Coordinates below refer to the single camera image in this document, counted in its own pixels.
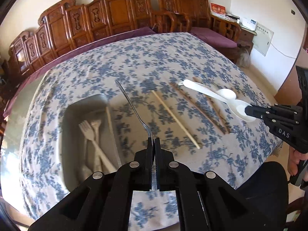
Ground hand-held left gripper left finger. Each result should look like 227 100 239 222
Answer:
29 137 154 231

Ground white wall cable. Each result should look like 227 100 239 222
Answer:
273 43 299 59

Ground carved wooden armchair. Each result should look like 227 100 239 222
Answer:
157 0 242 51

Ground wooden side table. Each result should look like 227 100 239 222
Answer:
237 23 255 51

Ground person's right hand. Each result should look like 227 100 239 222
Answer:
287 147 308 177

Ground white tabletop device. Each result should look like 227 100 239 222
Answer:
241 17 257 31

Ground white plastic spoon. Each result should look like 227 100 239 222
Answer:
178 79 237 100
192 84 257 123

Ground brown wooden chopstick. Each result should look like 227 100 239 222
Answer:
192 77 228 127
169 82 230 135

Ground rectangular metal tray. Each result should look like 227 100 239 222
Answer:
59 94 123 198

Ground white wall electrical panel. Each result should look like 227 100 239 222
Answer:
252 22 275 56

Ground grey fluffy bundle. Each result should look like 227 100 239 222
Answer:
234 47 252 68

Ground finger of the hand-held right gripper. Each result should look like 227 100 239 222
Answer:
261 116 300 126
245 105 302 118

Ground long purple bench cushion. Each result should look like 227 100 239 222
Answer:
2 26 158 118

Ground blue floral tablecloth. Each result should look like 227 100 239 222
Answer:
20 32 282 231

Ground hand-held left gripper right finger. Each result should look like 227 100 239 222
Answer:
155 137 272 231

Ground purple armchair cushion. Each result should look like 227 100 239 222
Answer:
190 26 237 49

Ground carved wooden sofa bench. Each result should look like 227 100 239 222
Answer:
7 0 193 77

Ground white plastic fork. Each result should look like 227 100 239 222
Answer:
79 121 117 172

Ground person's dark pants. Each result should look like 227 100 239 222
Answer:
237 161 289 224

